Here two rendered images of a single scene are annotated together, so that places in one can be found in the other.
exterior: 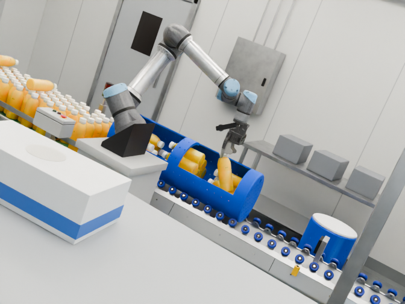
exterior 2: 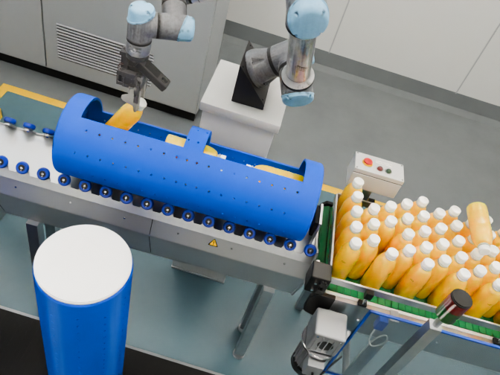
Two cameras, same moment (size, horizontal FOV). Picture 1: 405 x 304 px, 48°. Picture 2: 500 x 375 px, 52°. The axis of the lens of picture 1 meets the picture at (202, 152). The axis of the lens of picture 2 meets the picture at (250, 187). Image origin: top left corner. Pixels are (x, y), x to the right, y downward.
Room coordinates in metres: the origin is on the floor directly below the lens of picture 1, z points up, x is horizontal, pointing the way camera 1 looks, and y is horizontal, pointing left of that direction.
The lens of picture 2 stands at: (3.65, -0.22, 2.36)
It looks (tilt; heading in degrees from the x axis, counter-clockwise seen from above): 46 degrees down; 157
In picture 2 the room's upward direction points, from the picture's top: 18 degrees clockwise
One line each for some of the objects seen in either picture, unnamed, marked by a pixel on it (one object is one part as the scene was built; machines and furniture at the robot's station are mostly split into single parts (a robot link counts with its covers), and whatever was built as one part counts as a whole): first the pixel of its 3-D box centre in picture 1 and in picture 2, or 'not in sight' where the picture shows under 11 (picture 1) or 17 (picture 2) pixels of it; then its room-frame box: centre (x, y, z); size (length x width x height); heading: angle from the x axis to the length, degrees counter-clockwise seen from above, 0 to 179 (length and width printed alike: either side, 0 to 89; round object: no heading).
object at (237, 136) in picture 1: (237, 132); (134, 68); (2.28, -0.13, 1.39); 0.09 x 0.08 x 0.12; 70
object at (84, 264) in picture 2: not in sight; (84, 262); (2.76, -0.27, 1.03); 0.28 x 0.28 x 0.01
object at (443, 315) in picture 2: not in sight; (449, 310); (3.06, 0.76, 1.18); 0.06 x 0.06 x 0.05
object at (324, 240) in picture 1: (318, 251); not in sight; (2.12, -0.72, 1.00); 0.10 x 0.04 x 0.15; 159
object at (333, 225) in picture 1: (334, 225); not in sight; (2.59, -0.89, 1.03); 0.28 x 0.28 x 0.01
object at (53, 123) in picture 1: (53, 122); (374, 174); (2.39, 0.82, 1.05); 0.20 x 0.10 x 0.10; 69
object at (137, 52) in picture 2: (241, 116); (138, 47); (2.29, -0.12, 1.47); 0.08 x 0.08 x 0.05
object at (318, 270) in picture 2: not in sight; (318, 277); (2.79, 0.50, 0.95); 0.10 x 0.07 x 0.10; 159
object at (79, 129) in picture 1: (78, 136); (348, 200); (2.48, 0.70, 1.00); 0.07 x 0.07 x 0.19
